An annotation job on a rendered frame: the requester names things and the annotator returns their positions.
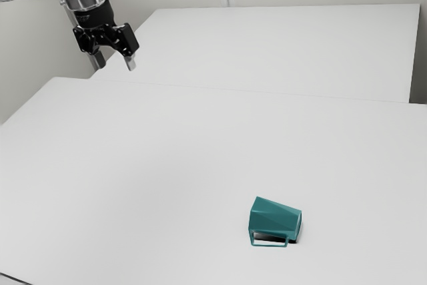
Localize teal faceted mug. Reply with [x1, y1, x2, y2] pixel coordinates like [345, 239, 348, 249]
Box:
[248, 196, 304, 249]

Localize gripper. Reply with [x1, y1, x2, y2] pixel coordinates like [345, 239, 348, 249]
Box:
[72, 0, 141, 72]

